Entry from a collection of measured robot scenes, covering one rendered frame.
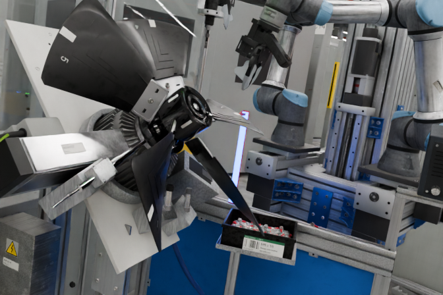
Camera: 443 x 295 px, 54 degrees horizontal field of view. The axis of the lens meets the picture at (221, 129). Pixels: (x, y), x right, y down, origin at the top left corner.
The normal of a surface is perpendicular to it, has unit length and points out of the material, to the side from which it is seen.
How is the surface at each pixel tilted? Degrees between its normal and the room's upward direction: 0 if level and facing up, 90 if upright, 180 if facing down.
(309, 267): 90
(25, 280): 90
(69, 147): 50
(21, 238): 90
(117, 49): 80
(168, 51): 42
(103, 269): 90
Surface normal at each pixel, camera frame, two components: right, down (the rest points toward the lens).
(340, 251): -0.44, 0.06
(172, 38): 0.29, -0.66
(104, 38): 0.67, -0.04
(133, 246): 0.77, -0.48
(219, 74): 0.60, 0.20
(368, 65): 0.07, 0.15
